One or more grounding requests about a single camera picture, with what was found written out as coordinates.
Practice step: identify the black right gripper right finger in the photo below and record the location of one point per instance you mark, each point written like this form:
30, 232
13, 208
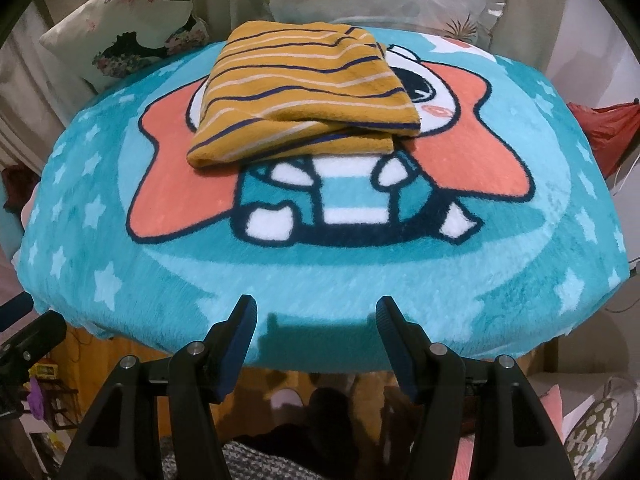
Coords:
514, 437

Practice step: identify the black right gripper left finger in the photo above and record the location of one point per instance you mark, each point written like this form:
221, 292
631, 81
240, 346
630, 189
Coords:
119, 438

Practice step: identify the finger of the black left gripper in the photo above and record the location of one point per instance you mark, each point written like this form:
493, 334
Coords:
25, 338

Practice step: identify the mustard striped knit garment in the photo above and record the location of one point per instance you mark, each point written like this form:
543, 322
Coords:
280, 90

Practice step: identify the grey knitted clothing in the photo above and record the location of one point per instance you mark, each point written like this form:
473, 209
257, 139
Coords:
243, 463

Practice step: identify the pink fabric item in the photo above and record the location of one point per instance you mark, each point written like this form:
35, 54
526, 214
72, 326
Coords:
552, 403

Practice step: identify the leaf pattern cushion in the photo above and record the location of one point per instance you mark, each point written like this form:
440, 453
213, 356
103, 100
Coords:
596, 428

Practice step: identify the turquoise cartoon plush blanket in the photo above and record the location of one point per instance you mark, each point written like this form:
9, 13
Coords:
494, 230

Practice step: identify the red cloth item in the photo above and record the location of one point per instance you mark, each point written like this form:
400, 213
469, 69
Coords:
611, 132

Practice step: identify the white bird print pillow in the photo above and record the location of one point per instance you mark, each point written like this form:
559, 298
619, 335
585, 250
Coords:
105, 41

